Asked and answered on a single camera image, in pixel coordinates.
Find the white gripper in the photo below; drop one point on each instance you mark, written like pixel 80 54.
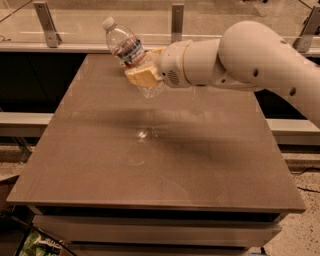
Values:
pixel 170 64

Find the clear plastic water bottle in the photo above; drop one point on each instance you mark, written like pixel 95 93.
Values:
pixel 127 48

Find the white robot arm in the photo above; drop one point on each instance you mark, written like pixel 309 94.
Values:
pixel 248 56

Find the glass railing panel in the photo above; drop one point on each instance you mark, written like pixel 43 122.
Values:
pixel 79 22

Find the grey table drawer base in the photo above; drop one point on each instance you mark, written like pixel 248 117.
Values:
pixel 209 234

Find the green patterned bag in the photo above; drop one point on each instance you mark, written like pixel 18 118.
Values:
pixel 38 245

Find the middle metal railing bracket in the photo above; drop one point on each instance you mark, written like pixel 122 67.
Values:
pixel 177 22

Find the metal railing bracket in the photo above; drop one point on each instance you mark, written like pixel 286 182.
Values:
pixel 311 29
pixel 177 22
pixel 52 37

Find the left metal railing bracket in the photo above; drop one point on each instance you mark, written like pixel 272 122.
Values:
pixel 52 37

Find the right metal railing bracket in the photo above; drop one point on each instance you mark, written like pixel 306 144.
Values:
pixel 311 29

